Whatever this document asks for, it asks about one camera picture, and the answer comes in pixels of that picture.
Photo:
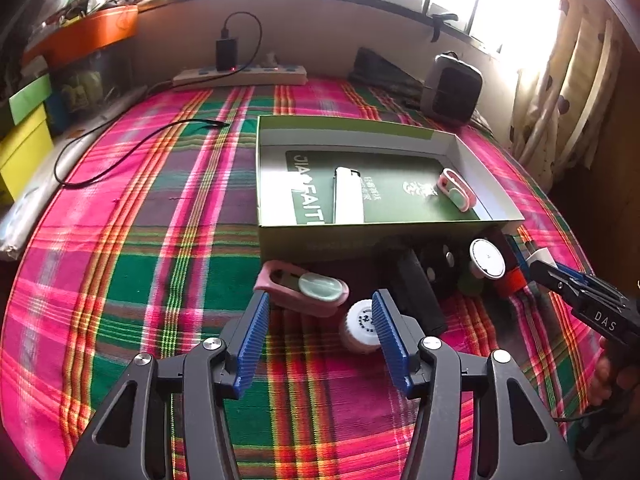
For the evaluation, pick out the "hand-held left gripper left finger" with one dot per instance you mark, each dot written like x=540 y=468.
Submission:
x=252 y=340

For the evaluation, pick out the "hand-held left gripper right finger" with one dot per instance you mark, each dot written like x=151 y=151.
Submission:
x=387 y=340

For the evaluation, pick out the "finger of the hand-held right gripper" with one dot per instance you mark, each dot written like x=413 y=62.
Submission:
x=570 y=272
x=550 y=277

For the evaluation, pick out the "small white bottle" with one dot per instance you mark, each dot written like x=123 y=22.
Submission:
x=361 y=322

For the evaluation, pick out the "small red tin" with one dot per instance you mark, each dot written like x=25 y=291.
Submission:
x=512 y=282

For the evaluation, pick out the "black lighter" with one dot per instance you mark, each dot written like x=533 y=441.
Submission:
x=417 y=290

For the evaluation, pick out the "pink green clip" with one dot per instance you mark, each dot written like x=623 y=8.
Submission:
x=457 y=190
x=320 y=290

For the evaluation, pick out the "green cardboard box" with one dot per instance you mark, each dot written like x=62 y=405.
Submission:
x=295 y=245

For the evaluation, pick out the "person's right hand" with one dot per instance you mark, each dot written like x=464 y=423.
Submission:
x=606 y=370

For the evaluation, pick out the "black round remote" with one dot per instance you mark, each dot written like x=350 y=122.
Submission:
x=442 y=270

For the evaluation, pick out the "dark wooden cabinet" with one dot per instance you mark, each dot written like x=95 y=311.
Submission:
x=615 y=185

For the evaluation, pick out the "plaid blanket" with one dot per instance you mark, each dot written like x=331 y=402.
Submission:
x=150 y=260

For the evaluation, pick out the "white rectangular power bank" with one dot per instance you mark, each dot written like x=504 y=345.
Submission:
x=348 y=195

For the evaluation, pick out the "cream heart print curtain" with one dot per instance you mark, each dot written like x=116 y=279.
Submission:
x=565 y=85

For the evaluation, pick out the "grey small heater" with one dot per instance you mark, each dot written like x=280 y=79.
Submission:
x=452 y=90

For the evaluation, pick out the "white power strip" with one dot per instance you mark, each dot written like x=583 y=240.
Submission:
x=250 y=76

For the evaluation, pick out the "small white plug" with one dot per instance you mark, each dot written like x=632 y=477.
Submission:
x=269 y=60

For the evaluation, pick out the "black charger adapter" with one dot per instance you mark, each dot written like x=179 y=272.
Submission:
x=227 y=55

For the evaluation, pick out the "yellow storage box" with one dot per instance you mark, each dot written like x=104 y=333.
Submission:
x=25 y=155

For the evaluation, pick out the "clear plastic storage bin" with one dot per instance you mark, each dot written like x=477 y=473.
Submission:
x=90 y=90

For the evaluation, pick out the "bright green storage box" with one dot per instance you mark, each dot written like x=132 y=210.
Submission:
x=30 y=97

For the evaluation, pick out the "orange plastic tray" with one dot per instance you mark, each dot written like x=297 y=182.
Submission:
x=90 y=35

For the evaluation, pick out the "pile of clutter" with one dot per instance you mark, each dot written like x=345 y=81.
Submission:
x=75 y=0

